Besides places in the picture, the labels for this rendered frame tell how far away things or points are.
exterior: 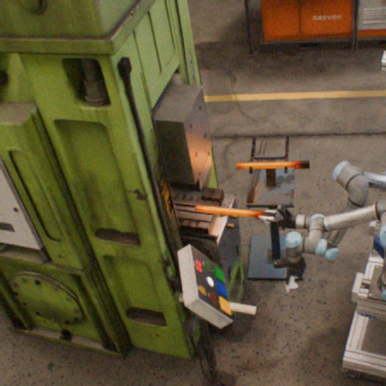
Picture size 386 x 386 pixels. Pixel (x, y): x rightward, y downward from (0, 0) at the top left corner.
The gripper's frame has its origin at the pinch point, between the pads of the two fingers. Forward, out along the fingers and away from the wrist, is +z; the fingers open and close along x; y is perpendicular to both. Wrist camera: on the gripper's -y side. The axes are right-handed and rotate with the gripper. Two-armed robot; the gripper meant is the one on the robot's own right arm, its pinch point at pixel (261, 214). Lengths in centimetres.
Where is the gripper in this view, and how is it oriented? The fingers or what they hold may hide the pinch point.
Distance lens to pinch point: 325.7
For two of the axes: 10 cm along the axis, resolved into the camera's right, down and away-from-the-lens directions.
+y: 1.6, 6.9, 7.0
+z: -9.4, -1.1, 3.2
